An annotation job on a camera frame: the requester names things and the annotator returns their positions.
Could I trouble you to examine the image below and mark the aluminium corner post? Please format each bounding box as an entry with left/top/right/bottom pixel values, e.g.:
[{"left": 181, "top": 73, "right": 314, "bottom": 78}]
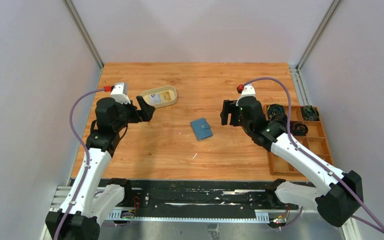
[
  {"left": 296, "top": 0, "right": 343, "bottom": 71},
  {"left": 62, "top": 0, "right": 104, "bottom": 70}
]

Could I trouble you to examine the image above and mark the blue card holder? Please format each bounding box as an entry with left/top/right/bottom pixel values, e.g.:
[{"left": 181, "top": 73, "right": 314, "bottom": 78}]
[{"left": 190, "top": 118, "right": 213, "bottom": 141}]

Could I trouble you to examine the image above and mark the left aluminium corner post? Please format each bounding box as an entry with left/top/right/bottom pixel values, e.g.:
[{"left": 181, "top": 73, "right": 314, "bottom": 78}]
[{"left": 62, "top": 0, "right": 104, "bottom": 70}]

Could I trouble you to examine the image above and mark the coiled cable top right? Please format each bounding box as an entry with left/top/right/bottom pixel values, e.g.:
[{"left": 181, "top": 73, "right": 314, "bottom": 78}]
[{"left": 300, "top": 105, "right": 320, "bottom": 122}]

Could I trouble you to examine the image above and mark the beige oval tray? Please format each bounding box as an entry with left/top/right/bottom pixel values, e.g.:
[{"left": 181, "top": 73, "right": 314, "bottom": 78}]
[{"left": 140, "top": 85, "right": 178, "bottom": 109}]

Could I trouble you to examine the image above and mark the aluminium rail frame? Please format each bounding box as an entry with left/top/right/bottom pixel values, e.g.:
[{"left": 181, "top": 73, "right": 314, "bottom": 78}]
[{"left": 39, "top": 185, "right": 362, "bottom": 240}]

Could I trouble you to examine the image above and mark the right aluminium corner post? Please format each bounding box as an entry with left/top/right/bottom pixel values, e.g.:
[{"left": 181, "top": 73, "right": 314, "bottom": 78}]
[{"left": 296, "top": 0, "right": 343, "bottom": 71}]

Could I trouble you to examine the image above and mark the wooden compartment organizer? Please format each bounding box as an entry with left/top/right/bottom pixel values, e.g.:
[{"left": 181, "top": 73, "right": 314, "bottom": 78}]
[{"left": 263, "top": 103, "right": 334, "bottom": 177}]

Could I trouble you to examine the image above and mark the black coiled cable middle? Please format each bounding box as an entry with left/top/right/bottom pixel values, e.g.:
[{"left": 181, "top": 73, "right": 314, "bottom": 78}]
[{"left": 291, "top": 122, "right": 309, "bottom": 136}]

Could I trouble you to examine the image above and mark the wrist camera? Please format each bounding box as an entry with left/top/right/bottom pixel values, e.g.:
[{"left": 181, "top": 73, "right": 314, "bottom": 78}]
[
  {"left": 235, "top": 83, "right": 256, "bottom": 106},
  {"left": 110, "top": 82, "right": 131, "bottom": 104}
]

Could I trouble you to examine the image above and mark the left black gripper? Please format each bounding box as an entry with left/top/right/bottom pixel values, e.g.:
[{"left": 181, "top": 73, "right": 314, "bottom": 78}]
[{"left": 113, "top": 96, "right": 155, "bottom": 132}]

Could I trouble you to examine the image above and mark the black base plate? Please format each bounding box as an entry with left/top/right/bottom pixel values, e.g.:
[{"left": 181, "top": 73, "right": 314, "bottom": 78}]
[{"left": 69, "top": 178, "right": 319, "bottom": 220}]

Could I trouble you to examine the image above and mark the coiled cable top left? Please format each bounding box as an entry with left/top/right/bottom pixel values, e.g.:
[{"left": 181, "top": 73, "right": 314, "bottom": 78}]
[{"left": 266, "top": 103, "right": 287, "bottom": 121}]

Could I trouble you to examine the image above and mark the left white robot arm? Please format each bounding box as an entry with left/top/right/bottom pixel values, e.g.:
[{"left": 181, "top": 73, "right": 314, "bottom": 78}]
[{"left": 45, "top": 96, "right": 155, "bottom": 240}]

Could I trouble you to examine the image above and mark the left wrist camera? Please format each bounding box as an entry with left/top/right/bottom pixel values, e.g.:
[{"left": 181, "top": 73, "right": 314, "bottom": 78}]
[{"left": 110, "top": 82, "right": 131, "bottom": 104}]

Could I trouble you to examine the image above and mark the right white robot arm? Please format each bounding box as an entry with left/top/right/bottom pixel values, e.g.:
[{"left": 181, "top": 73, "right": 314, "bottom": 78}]
[{"left": 220, "top": 96, "right": 364, "bottom": 227}]

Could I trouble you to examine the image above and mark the card in tray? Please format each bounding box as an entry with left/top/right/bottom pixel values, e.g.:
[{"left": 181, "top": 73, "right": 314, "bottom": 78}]
[{"left": 149, "top": 91, "right": 172, "bottom": 105}]

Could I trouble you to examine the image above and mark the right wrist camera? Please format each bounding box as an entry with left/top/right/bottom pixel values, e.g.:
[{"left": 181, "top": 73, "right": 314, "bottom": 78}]
[{"left": 235, "top": 83, "right": 256, "bottom": 106}]

